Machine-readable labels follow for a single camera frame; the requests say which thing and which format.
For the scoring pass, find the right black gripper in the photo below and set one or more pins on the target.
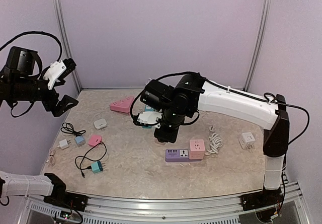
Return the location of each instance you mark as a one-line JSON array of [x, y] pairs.
[[170, 137]]

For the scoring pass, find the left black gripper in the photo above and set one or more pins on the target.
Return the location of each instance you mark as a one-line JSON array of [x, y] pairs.
[[50, 104]]

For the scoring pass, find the pink cube socket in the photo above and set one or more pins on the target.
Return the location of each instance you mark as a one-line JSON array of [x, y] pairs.
[[196, 149]]

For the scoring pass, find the white cube socket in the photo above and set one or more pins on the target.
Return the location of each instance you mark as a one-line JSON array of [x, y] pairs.
[[246, 140]]

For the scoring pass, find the purple power strip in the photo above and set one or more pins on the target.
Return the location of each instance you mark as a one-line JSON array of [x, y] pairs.
[[178, 156]]

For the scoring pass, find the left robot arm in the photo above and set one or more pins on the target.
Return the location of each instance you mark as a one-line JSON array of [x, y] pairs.
[[23, 78]]

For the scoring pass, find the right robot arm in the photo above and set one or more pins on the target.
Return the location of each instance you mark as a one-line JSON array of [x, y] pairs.
[[179, 95]]

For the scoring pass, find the teal power strip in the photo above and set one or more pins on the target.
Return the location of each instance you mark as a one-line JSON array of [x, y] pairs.
[[148, 108]]

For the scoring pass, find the white square adapter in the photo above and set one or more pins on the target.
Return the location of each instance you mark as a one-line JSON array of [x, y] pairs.
[[100, 124]]

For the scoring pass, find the blue charger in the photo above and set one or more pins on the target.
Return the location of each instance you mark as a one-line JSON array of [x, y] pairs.
[[79, 140]]

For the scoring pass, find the pink triangular power strip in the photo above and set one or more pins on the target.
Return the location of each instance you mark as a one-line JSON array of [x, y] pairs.
[[123, 105]]

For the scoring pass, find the small white charger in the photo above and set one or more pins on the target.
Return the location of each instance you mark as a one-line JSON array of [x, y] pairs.
[[63, 144]]

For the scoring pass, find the pink square adapter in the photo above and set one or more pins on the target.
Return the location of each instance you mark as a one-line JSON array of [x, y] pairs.
[[94, 140]]

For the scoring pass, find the teal charger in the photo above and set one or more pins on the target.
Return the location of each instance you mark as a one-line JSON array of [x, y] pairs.
[[97, 167]]

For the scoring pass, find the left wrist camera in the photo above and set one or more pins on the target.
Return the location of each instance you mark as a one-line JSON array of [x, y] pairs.
[[59, 69]]

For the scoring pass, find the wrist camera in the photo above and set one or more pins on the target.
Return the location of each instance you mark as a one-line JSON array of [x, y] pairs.
[[59, 69], [138, 119]]

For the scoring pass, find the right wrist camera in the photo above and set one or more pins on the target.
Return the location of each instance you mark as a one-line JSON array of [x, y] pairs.
[[138, 119]]

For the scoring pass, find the aluminium front rail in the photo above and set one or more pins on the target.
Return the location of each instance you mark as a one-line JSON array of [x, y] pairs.
[[221, 209]]

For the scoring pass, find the left aluminium post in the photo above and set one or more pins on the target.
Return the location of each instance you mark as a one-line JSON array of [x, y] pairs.
[[62, 29]]

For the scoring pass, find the aluminium post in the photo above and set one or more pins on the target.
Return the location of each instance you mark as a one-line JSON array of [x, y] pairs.
[[62, 29], [258, 44]]

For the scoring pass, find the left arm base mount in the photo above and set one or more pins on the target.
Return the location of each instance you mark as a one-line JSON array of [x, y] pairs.
[[69, 200]]

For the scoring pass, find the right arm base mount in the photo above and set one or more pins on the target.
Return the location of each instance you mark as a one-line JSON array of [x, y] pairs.
[[261, 199]]

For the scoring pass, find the right aluminium post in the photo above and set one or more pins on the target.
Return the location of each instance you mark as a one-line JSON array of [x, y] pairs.
[[258, 44]]

